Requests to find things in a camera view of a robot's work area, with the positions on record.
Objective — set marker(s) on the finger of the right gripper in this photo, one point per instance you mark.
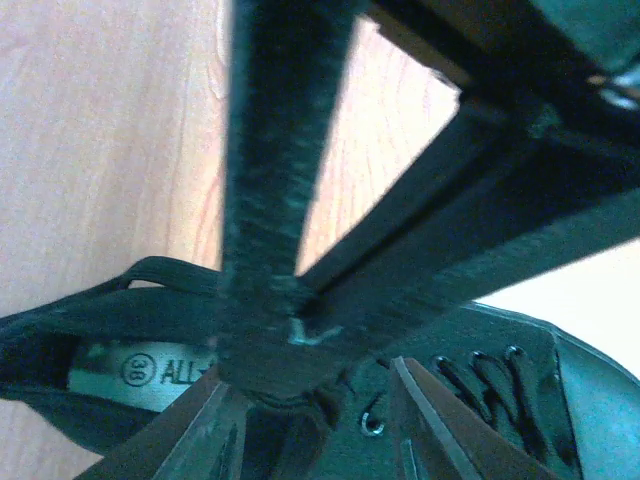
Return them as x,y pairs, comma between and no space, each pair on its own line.
287,61
539,167

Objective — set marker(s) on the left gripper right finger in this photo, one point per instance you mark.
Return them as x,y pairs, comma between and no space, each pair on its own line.
436,436

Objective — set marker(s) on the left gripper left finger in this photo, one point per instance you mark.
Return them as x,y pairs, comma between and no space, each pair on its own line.
199,436

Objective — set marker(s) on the black sneaker with laces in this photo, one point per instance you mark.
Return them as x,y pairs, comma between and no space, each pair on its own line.
103,363

